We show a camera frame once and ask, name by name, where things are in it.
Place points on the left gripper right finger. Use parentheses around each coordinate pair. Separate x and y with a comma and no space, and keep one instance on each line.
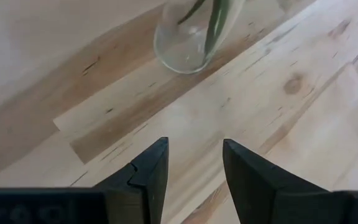
(259,193)

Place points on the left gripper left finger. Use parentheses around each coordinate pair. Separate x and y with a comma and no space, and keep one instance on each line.
(148,186)

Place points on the orange artificial tulip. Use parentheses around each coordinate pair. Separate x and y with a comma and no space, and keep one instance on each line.
(216,28)

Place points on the clear glass vase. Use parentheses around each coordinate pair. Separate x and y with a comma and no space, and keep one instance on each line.
(179,53)

